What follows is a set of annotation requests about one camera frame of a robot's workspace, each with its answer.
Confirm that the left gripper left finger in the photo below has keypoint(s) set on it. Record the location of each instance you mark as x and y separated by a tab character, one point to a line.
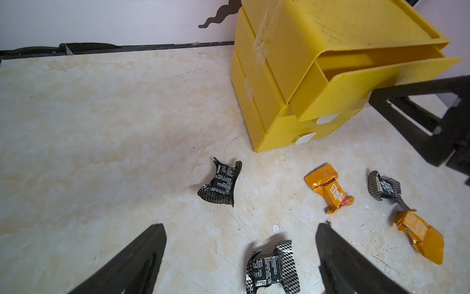
134	270

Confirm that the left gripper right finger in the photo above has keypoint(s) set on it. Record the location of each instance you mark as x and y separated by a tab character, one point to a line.
344	270

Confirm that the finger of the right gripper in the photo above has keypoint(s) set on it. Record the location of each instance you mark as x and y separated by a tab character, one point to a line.
439	141

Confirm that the black cookie packet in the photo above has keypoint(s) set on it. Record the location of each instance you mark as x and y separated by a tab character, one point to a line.
264	270
221	188
385	188

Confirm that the yellow top drawer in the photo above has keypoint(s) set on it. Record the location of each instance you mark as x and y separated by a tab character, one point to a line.
340	81

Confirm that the yellow three-drawer cabinet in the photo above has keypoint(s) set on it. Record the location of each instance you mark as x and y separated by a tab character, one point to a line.
277	41

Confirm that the orange cookie packet right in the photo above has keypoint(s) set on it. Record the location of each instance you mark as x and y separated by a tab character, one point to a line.
426	240

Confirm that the orange cookie packet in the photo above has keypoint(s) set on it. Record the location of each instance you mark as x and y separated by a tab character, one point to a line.
426	240
324	182

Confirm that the orange cookie packet centre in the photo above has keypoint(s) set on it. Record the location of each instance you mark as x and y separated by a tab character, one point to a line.
324	182

